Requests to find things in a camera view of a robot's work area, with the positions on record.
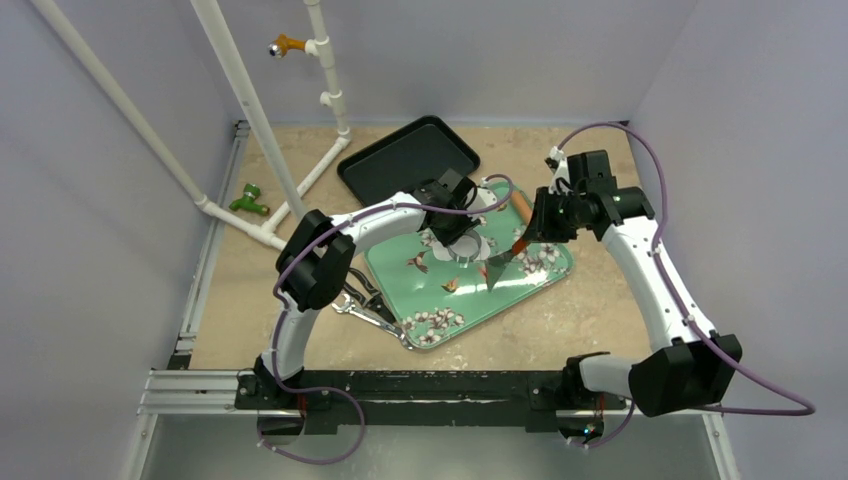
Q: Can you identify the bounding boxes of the white dough ball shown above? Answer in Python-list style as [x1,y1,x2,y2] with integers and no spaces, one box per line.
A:
[431,236,491,264]

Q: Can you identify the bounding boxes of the metal scraper wooden handle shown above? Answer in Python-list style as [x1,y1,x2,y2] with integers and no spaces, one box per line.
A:
[485,238,529,292]

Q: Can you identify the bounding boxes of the green floral tray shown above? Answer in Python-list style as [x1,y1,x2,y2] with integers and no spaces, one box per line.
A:
[364,200,575,349]

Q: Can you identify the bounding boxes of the black plastic tray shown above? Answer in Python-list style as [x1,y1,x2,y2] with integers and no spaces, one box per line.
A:
[336,115,480,206]

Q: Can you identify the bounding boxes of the wooden dough roller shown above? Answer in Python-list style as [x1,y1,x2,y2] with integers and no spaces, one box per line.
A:
[510,191,533,225]

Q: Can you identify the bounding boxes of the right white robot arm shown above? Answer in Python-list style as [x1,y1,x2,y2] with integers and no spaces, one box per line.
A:
[522,187,742,417]

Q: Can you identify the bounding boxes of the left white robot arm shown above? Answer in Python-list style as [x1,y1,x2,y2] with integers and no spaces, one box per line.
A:
[255,170,499,409]

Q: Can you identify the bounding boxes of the silver open-end wrench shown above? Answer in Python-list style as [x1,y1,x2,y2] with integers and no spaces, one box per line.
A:
[330,293,414,350]

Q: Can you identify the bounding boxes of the green plastic faucet tap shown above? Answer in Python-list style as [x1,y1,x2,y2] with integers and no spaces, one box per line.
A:
[228,183,270,217]

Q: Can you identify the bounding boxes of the orange faucet tap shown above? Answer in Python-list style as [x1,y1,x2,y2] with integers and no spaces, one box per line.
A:
[268,34,308,58]

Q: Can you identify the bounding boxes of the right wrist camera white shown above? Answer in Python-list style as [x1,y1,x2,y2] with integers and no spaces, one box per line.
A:
[545,145,572,195]

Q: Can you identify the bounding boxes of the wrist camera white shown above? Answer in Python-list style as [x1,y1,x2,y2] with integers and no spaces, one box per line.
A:
[466,177,499,211]
[545,145,572,195]

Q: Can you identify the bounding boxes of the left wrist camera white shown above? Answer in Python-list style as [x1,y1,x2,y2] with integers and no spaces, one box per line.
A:
[466,177,499,211]

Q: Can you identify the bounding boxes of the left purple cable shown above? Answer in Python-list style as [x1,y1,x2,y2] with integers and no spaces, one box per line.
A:
[254,173,515,465]

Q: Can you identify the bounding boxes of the black handled pliers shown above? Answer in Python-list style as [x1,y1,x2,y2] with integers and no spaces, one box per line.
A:
[343,267,397,324]

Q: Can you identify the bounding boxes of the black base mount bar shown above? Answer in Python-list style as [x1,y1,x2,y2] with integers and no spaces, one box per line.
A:
[234,361,626,439]

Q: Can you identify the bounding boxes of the aluminium rail frame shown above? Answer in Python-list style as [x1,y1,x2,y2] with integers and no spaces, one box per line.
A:
[118,120,741,479]

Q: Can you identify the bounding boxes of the white PVC pipe frame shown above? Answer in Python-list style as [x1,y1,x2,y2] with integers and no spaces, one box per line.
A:
[31,1,352,250]

